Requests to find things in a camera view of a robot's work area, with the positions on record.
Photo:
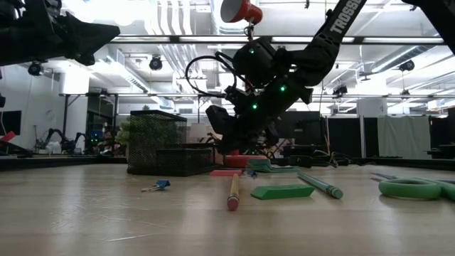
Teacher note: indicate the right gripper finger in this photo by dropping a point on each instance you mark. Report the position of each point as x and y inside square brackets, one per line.
[241, 145]
[224, 145]

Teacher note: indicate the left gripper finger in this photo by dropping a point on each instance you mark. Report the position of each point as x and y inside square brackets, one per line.
[92, 47]
[92, 32]

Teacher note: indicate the pink eraser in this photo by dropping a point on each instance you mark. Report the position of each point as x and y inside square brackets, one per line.
[225, 173]

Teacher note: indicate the green white patterned note pad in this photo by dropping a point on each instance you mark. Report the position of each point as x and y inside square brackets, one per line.
[259, 165]

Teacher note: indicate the yellow pencil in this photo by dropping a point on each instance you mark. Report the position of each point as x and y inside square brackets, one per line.
[234, 192]

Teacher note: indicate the green eraser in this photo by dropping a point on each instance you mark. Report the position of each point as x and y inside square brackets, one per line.
[281, 192]

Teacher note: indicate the teal pencil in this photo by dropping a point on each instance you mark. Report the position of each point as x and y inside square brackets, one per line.
[320, 185]

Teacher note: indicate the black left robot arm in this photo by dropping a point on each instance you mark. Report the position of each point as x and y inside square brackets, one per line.
[17, 35]

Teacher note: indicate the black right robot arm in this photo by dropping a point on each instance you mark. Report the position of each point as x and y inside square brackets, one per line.
[341, 21]

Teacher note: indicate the black mesh desk organizer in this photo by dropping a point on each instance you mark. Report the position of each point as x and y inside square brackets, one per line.
[153, 142]

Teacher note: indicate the white lampshade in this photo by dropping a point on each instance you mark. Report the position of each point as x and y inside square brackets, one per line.
[199, 132]

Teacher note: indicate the small blue binder clip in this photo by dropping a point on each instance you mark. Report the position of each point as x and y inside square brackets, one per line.
[252, 173]

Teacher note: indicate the black ceiling spotlight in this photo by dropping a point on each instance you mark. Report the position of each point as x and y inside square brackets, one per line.
[35, 68]
[407, 65]
[155, 63]

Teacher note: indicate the black computer monitor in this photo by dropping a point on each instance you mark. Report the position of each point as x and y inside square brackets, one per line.
[305, 128]

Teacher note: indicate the black partition panel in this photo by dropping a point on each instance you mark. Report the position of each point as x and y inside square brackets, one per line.
[345, 137]

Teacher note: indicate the green artificial plant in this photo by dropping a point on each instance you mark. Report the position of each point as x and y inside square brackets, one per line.
[122, 135]

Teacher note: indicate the person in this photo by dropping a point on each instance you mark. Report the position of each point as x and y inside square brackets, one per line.
[108, 140]

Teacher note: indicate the red desk lamp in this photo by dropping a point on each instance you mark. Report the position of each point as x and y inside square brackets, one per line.
[250, 12]

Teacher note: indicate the red flat object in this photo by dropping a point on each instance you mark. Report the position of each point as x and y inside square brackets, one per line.
[8, 137]

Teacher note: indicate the grey green curtain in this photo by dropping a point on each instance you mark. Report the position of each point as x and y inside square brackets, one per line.
[403, 137]

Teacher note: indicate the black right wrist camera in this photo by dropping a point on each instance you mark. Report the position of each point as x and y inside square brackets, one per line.
[236, 96]

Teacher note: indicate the black wall screen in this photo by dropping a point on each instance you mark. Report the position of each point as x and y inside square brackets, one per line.
[10, 122]

